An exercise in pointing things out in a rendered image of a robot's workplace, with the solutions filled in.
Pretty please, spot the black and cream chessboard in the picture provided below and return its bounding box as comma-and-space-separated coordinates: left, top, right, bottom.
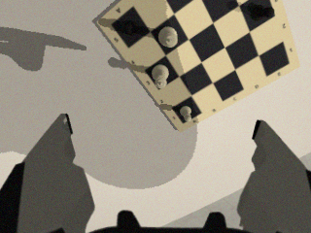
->
97, 0, 300, 132

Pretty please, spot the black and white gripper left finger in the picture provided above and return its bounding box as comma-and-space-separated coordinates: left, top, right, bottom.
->
0, 114, 95, 233

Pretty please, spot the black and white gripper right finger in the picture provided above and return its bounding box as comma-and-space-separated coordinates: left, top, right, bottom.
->
237, 119, 311, 233

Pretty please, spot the black pawn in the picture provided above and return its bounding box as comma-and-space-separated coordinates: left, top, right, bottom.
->
251, 5, 274, 20
124, 20, 138, 36

